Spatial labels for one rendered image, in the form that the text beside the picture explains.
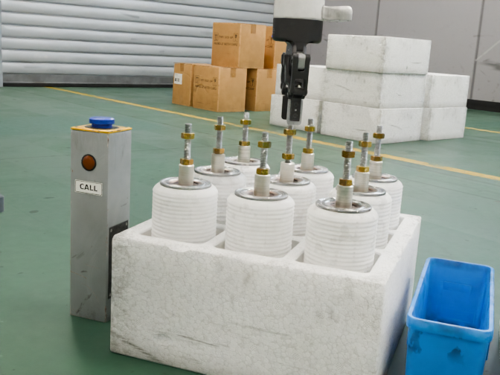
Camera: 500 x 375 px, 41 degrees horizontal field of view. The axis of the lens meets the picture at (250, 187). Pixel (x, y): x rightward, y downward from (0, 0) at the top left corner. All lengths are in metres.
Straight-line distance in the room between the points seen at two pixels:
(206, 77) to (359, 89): 1.43
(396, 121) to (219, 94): 1.43
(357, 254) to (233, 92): 3.79
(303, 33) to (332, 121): 2.68
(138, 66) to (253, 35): 2.04
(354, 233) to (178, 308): 0.27
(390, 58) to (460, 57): 3.24
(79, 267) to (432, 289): 0.60
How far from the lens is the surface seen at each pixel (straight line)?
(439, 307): 1.21
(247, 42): 4.67
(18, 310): 1.20
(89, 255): 1.11
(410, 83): 3.67
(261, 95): 4.79
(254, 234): 0.91
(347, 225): 0.87
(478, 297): 1.20
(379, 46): 3.48
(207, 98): 4.64
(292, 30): 1.00
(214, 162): 1.08
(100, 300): 1.12
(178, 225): 0.95
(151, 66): 6.59
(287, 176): 1.04
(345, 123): 3.61
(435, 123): 3.86
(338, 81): 3.65
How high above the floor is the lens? 0.46
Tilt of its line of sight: 12 degrees down
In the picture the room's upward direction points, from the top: 4 degrees clockwise
